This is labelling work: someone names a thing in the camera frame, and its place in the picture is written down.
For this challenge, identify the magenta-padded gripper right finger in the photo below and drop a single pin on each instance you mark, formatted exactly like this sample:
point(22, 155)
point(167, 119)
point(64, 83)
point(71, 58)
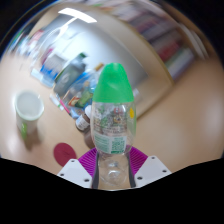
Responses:
point(140, 160)

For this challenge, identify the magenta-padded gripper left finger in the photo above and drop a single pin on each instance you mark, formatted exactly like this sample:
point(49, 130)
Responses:
point(85, 163)

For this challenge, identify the clear bottle with green cap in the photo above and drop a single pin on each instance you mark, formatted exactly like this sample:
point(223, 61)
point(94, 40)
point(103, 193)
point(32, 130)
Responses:
point(113, 116)

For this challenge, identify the flat round red coaster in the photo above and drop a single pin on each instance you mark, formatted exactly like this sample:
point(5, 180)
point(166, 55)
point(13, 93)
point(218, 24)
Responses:
point(64, 154)

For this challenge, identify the jar with white lid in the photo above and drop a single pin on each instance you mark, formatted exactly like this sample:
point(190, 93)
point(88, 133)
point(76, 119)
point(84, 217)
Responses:
point(82, 120)

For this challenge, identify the white cup with green print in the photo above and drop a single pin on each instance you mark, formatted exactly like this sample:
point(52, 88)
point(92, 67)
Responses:
point(28, 110)

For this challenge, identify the grey tumbler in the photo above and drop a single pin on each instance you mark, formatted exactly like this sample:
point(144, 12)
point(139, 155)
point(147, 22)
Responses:
point(68, 78)

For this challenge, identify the wooden shelf unit with books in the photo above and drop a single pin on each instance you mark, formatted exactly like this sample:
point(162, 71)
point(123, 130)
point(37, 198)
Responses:
point(166, 43)

